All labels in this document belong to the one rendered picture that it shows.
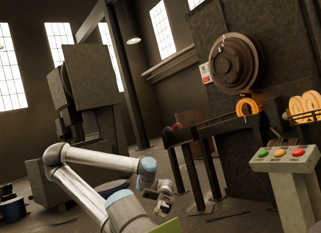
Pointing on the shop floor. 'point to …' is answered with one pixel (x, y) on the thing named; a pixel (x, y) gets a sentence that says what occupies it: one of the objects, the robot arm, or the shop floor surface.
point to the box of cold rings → (57, 203)
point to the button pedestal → (290, 184)
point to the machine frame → (300, 10)
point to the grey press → (89, 96)
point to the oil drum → (187, 115)
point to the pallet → (7, 193)
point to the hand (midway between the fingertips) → (155, 210)
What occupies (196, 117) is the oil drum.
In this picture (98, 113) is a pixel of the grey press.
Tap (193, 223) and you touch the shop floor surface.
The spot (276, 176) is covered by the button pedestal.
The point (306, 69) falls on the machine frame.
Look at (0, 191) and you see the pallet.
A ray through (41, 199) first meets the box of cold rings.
